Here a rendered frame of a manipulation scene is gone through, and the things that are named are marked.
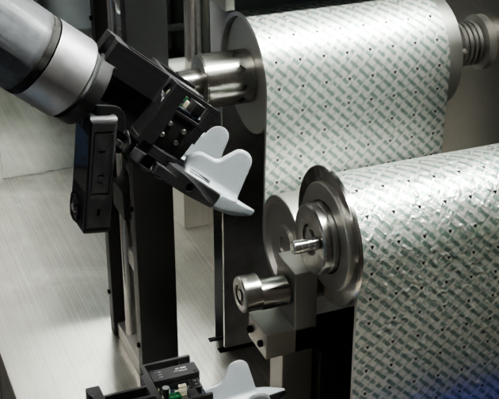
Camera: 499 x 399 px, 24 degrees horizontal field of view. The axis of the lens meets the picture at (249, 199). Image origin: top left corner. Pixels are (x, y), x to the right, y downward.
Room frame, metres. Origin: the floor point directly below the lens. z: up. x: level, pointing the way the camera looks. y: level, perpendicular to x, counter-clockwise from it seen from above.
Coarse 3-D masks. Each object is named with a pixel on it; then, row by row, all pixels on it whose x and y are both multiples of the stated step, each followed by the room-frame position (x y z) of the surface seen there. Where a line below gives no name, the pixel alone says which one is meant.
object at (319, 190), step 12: (312, 192) 1.06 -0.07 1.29; (324, 192) 1.04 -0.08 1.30; (336, 204) 1.01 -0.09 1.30; (336, 216) 1.01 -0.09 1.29; (348, 228) 0.99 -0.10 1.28; (348, 240) 0.99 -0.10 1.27; (348, 252) 0.98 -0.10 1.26; (348, 264) 0.98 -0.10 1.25; (324, 276) 1.03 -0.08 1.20; (336, 276) 1.01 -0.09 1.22; (348, 276) 0.98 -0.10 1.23; (336, 288) 1.00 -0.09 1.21
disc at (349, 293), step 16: (304, 176) 1.09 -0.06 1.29; (320, 176) 1.05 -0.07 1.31; (336, 176) 1.03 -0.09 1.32; (304, 192) 1.09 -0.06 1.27; (336, 192) 1.02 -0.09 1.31; (352, 208) 0.99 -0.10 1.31; (352, 224) 0.98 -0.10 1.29; (352, 240) 0.98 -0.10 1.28; (352, 256) 0.98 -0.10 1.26; (352, 272) 0.98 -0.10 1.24; (320, 288) 1.05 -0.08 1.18; (352, 288) 0.98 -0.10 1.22; (336, 304) 1.01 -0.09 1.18
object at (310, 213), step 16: (304, 208) 1.04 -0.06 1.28; (320, 208) 1.03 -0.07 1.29; (304, 224) 1.04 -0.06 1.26; (320, 224) 1.01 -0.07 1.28; (336, 224) 1.01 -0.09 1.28; (320, 240) 1.00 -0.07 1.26; (336, 240) 1.00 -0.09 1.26; (304, 256) 1.04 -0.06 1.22; (320, 256) 1.00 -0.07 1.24; (336, 256) 1.00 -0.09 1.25; (320, 272) 1.00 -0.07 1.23
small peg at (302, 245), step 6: (300, 240) 1.00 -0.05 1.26; (306, 240) 1.00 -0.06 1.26; (312, 240) 1.01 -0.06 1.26; (294, 246) 1.00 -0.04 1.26; (300, 246) 1.00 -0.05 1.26; (306, 246) 1.00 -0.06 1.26; (312, 246) 1.00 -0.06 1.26; (318, 246) 1.00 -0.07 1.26; (294, 252) 0.99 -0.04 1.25; (300, 252) 1.00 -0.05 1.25
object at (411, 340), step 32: (448, 288) 1.02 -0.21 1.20; (480, 288) 1.03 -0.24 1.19; (384, 320) 0.99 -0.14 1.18; (416, 320) 1.01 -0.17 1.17; (448, 320) 1.02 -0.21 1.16; (480, 320) 1.03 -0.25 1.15; (352, 352) 0.98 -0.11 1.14; (384, 352) 0.99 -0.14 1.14; (416, 352) 1.01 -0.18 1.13; (448, 352) 1.02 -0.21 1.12; (480, 352) 1.04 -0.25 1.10; (352, 384) 0.98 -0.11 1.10; (384, 384) 0.99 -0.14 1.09; (416, 384) 1.01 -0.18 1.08; (448, 384) 1.02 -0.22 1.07; (480, 384) 1.04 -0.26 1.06
